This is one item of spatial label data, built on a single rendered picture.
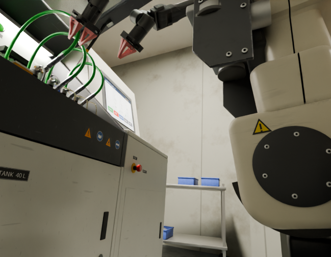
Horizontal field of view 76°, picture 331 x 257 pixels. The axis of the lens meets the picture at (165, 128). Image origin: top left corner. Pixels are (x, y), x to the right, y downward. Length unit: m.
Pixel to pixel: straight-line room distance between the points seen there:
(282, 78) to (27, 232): 0.64
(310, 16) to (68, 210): 0.76
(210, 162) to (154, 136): 1.08
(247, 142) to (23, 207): 0.53
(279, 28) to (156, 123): 3.41
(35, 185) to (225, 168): 2.77
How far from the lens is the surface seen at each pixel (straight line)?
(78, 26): 0.92
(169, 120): 3.68
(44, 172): 0.67
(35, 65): 1.42
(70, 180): 0.75
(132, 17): 1.02
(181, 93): 3.79
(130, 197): 1.11
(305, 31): 0.47
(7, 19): 1.36
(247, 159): 0.33
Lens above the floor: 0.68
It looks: 17 degrees up
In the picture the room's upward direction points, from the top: 4 degrees clockwise
